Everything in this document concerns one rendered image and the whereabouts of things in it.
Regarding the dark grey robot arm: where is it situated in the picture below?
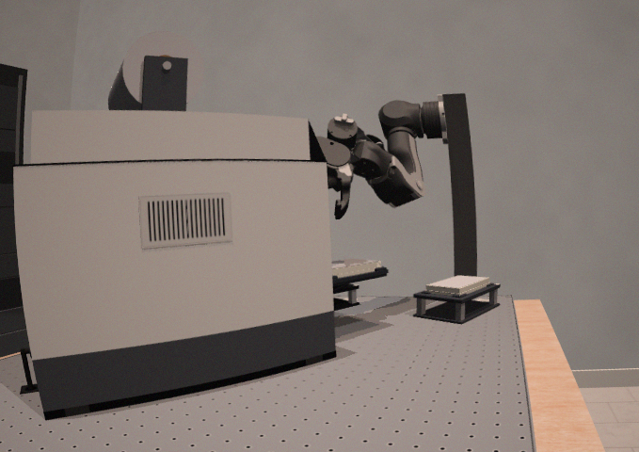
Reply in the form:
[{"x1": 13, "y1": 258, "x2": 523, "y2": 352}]
[{"x1": 327, "y1": 94, "x2": 448, "y2": 208}]

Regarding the beige well plate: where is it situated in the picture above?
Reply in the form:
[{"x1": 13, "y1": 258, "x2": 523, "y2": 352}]
[{"x1": 332, "y1": 261, "x2": 382, "y2": 278}]

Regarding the cream well plate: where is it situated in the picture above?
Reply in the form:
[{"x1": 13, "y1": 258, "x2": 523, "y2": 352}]
[{"x1": 424, "y1": 276, "x2": 490, "y2": 296}]

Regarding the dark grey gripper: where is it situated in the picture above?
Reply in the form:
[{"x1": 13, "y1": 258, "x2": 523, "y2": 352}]
[{"x1": 316, "y1": 137, "x2": 354, "y2": 219}]

